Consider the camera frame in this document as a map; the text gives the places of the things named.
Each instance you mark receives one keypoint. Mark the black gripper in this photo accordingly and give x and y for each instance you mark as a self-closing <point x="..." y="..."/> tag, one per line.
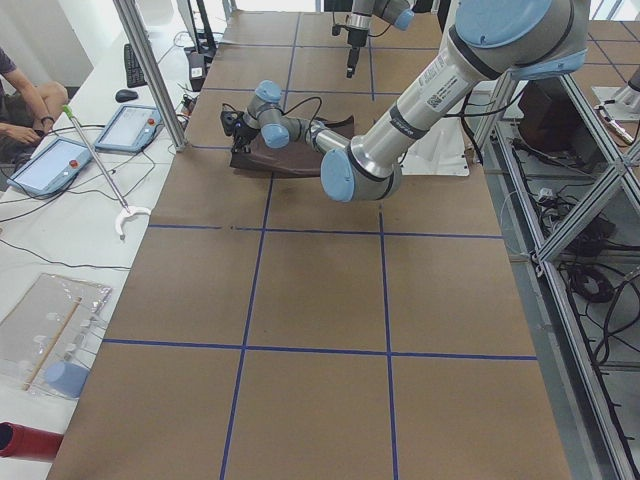
<point x="243" y="132"/>
<point x="355" y="38"/>

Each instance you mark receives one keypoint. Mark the brown t-shirt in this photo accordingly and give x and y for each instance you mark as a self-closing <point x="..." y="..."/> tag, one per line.
<point x="296" y="159"/>

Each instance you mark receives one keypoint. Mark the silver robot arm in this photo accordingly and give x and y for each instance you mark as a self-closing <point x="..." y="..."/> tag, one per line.
<point x="396" y="13"/>
<point x="531" y="40"/>

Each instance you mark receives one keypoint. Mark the black box with label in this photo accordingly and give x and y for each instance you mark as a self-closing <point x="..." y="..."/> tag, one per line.
<point x="197" y="70"/>

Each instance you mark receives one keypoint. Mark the far teach pendant tablet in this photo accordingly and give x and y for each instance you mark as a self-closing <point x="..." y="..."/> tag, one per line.
<point x="130" y="130"/>

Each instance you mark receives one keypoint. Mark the teach pendant tablet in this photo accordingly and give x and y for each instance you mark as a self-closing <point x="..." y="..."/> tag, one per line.
<point x="130" y="130"/>
<point x="52" y="168"/>

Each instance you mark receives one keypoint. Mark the black keyboard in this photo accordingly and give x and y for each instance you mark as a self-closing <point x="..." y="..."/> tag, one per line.
<point x="133" y="70"/>

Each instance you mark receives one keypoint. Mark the black computer mouse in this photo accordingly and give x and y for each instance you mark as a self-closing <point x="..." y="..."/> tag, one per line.
<point x="125" y="95"/>

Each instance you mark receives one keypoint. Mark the reacher grabber stick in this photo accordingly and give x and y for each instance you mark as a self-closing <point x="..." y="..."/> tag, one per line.
<point x="127" y="210"/>

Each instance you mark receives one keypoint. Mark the near teach pendant tablet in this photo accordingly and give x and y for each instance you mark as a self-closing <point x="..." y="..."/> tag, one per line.
<point x="52" y="168"/>

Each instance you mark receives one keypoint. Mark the seated person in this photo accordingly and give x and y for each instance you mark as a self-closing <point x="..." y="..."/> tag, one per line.
<point x="28" y="114"/>

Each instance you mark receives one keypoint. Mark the clear plastic bag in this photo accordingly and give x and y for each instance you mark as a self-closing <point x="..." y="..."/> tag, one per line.
<point x="58" y="319"/>

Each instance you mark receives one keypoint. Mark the light blue cup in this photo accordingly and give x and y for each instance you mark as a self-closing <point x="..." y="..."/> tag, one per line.
<point x="67" y="378"/>

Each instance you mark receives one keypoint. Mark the red cylinder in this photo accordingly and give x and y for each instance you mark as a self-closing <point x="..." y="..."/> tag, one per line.
<point x="27" y="443"/>

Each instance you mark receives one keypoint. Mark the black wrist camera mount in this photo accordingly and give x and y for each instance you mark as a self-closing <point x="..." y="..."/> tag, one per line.
<point x="232" y="122"/>

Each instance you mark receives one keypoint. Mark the white pedestal column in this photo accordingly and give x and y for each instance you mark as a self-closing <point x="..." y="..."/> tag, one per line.
<point x="441" y="152"/>

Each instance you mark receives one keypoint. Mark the aluminium frame post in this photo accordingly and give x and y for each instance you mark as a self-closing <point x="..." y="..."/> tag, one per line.
<point x="135" y="30"/>

